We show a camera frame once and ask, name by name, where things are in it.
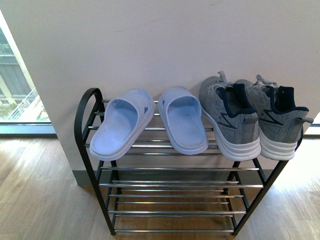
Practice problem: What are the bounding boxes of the grey knit sneaker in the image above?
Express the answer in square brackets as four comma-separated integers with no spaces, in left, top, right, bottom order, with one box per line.
[198,71,261,162]
[235,75,314,161]

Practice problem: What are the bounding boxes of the light blue slipper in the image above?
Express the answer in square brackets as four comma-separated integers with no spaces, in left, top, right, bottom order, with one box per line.
[157,86,209,155]
[89,89,155,162]

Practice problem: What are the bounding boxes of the black metal shoe rack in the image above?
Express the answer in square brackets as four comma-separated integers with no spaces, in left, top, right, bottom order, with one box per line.
[74,88,287,235]

